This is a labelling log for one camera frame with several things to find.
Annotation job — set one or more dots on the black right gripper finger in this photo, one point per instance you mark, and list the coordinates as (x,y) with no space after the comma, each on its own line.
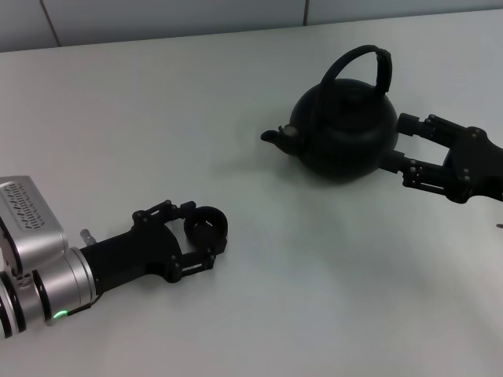
(410,123)
(428,178)

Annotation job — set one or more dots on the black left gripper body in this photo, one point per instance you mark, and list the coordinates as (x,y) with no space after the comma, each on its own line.
(145,251)

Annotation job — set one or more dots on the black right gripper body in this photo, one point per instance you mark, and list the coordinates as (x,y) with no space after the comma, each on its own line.
(477,169)

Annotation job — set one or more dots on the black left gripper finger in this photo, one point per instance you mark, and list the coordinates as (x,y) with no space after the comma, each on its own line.
(196,264)
(165,210)

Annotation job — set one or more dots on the small dark teacup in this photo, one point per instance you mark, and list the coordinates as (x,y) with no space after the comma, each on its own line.
(206,231)

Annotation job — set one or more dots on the black round teapot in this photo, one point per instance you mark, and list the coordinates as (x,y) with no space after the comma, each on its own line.
(346,137)

